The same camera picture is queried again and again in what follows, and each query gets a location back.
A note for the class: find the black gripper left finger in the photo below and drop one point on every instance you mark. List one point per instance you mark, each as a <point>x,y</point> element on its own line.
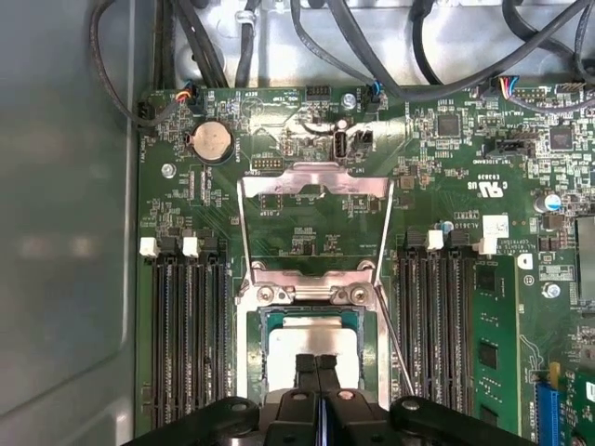
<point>293,418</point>

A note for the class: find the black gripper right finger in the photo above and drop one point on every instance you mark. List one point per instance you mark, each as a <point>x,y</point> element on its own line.
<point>348,418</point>

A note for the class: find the silver topped green CPU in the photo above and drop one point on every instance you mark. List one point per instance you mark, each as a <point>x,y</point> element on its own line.
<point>288,344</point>

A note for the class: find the thin metal locking lever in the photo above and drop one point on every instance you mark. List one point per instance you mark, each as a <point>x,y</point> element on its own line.
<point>396,341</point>

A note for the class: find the metal socket cover frame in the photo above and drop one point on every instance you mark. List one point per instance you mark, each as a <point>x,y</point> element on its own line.
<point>269,185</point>

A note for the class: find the CPU socket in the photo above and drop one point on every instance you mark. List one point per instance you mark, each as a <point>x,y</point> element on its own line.
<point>382,344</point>

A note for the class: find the black RAM slot white clips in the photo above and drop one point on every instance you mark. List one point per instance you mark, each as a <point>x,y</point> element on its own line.
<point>160,334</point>
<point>199,334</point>
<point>432,325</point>

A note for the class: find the blue expansion slot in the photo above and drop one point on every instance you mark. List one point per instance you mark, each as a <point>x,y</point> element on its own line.
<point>548,413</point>

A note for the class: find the green RAM stick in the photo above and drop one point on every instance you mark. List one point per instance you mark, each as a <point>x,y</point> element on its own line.
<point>495,325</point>

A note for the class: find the silver motherboard screw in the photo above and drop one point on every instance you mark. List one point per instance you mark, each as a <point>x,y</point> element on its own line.
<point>168,171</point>
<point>348,100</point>
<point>551,291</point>

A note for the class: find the white sticker label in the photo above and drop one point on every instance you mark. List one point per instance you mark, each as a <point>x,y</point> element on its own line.
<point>496,226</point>

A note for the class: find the silver internal USB port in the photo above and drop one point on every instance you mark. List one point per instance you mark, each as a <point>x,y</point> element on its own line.
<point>340,146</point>

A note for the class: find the green motherboard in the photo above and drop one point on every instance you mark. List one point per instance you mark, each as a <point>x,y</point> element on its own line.
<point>432,153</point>

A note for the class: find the grey chipset heatsink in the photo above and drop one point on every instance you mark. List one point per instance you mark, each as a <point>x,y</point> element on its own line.
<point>586,260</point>

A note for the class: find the silver coin battery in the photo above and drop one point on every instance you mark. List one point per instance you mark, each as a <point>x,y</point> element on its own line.
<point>211,141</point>

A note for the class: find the silver blue capacitor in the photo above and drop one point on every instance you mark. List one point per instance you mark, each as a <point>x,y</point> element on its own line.
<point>551,203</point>

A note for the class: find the black square chip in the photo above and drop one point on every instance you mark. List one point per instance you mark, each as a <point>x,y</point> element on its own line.
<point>560,138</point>
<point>448,124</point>

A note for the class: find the black board connector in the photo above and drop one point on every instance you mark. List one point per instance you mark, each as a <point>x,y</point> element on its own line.
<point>509,148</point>

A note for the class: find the black and silver PC case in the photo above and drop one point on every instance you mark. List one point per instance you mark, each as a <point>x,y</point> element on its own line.
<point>56,186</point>

